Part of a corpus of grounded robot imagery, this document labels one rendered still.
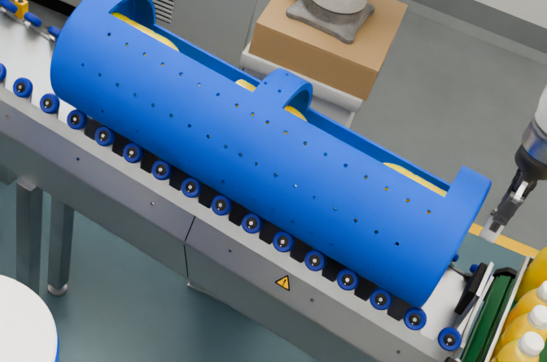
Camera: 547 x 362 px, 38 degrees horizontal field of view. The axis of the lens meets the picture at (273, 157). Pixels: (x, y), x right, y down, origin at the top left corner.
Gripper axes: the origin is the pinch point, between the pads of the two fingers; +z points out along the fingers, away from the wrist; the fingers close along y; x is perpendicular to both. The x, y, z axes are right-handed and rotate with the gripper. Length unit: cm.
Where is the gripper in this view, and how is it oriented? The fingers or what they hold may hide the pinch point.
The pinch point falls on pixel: (494, 226)
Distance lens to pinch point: 153.5
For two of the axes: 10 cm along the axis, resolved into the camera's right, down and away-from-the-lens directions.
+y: 4.7, -5.3, 7.0
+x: -8.5, -4.8, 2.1
